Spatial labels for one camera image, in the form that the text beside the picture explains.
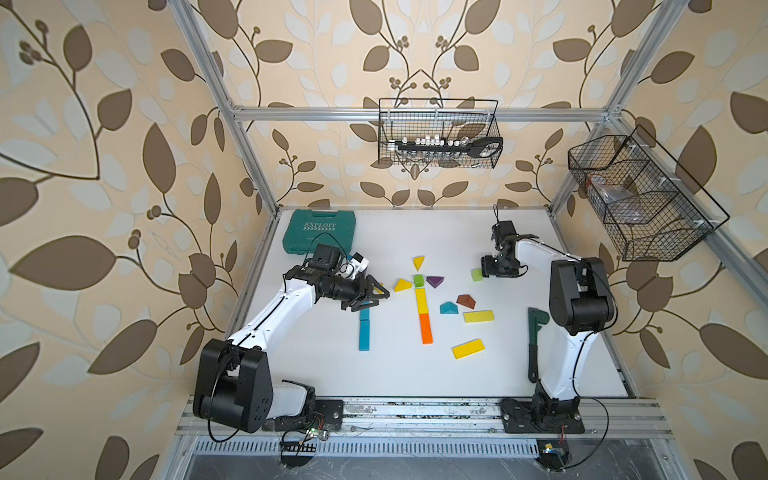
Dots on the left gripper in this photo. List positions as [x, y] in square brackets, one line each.
[367, 296]

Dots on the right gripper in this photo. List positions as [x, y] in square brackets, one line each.
[487, 269]

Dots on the yellow small block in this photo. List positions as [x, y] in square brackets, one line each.
[403, 285]
[419, 261]

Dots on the brown house-shaped block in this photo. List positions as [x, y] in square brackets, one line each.
[466, 301]

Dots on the long yellow block diagonal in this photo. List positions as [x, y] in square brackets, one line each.
[422, 304]

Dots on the yellow small block bottom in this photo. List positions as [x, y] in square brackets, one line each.
[419, 261]

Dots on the dark purple triangle block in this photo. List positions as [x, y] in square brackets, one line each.
[434, 281]

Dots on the teal house-shaped block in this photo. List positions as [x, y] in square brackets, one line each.
[448, 308]

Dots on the orange rectangular block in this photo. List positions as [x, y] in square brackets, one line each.
[425, 329]

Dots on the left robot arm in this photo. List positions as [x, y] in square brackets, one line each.
[234, 386]

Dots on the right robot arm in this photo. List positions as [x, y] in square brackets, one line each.
[580, 303]

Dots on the yellow flat block right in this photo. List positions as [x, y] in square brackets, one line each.
[474, 317]

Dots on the green plastic tool case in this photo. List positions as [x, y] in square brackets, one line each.
[308, 228]

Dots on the yellow long block bottom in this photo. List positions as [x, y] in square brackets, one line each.
[467, 349]

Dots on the socket bit holder strip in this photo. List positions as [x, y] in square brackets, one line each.
[438, 148]

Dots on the clear plastic bag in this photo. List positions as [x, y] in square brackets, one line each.
[618, 203]

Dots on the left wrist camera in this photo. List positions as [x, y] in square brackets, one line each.
[357, 264]

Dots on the green handled tool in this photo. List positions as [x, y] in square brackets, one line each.
[536, 320]

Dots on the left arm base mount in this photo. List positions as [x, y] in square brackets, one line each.
[296, 406]

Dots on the aluminium rail front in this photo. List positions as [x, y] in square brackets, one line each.
[609, 418]

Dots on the black wire basket right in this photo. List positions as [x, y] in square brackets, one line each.
[651, 205]

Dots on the black wire basket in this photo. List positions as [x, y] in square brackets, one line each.
[651, 205]
[434, 117]

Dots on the black wire basket back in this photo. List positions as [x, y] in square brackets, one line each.
[434, 117]

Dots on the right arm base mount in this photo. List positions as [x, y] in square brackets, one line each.
[541, 414]

